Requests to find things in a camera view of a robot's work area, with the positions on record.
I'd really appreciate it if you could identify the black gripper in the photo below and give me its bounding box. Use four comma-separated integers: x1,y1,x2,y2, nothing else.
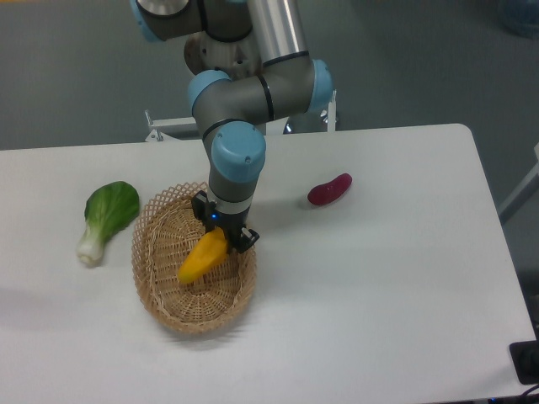
191,190,259,253

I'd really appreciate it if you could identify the yellow mango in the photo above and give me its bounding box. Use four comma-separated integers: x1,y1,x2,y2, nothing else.
177,227,228,284

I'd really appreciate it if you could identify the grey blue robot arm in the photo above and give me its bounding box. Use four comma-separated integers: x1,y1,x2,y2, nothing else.
131,1,334,253

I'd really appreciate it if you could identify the woven wicker basket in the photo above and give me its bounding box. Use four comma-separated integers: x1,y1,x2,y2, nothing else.
131,183,257,334

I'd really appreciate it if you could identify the purple sweet potato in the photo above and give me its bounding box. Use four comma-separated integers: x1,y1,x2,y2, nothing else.
307,173,353,206

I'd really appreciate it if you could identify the green bok choy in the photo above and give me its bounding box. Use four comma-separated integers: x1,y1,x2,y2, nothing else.
76,181,140,267

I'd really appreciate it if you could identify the black device at table edge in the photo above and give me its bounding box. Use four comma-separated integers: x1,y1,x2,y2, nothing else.
509,340,538,385

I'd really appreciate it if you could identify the white metal base frame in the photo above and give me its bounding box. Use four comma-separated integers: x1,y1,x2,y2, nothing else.
144,90,340,142

